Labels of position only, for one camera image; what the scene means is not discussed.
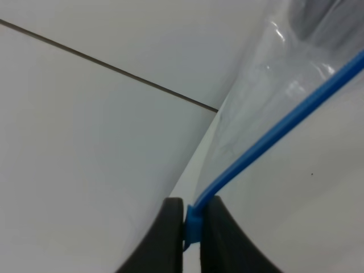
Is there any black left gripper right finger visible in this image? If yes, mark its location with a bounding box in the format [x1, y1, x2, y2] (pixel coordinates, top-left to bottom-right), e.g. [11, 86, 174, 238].
[200, 196, 280, 273]

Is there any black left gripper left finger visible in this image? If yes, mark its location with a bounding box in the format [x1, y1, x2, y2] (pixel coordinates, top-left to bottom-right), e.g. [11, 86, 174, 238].
[117, 197, 184, 273]

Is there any clear zip bag blue seal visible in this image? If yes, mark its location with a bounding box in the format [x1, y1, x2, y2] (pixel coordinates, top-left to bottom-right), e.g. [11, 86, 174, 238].
[183, 0, 364, 253]

